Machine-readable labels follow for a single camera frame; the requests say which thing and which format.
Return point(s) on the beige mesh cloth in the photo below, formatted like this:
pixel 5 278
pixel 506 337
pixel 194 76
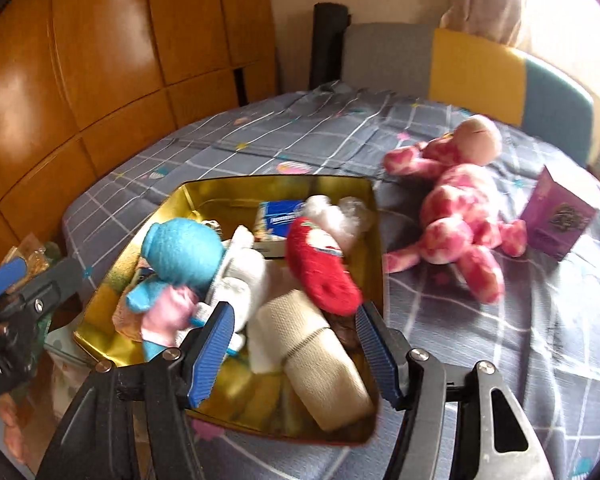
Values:
pixel 298 338

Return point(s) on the white foam block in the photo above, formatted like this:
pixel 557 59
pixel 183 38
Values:
pixel 243 280

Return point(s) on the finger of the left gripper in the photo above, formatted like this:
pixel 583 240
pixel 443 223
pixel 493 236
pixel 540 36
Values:
pixel 11 273

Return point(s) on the gold metal tin box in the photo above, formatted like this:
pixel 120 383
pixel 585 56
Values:
pixel 261 404

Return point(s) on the yellow blue grey headboard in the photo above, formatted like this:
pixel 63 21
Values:
pixel 473 73

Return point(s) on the blue plush toy pink dress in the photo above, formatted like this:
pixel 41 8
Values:
pixel 184 285

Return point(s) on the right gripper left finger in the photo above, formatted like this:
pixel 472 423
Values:
pixel 180 379

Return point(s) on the grey checked bed sheet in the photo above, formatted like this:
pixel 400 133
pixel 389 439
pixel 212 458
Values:
pixel 544 336

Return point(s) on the white tissue packet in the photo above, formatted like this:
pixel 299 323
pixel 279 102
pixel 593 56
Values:
pixel 272 225

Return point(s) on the pink spotted plush toy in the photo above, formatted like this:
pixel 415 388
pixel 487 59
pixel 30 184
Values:
pixel 459 216

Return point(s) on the purple cardboard box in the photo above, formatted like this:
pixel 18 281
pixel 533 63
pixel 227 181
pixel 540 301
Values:
pixel 555 216

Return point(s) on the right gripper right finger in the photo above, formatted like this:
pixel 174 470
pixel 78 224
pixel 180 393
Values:
pixel 413 381

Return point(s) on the wooden wardrobe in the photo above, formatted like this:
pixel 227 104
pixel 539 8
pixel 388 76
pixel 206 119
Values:
pixel 87 84

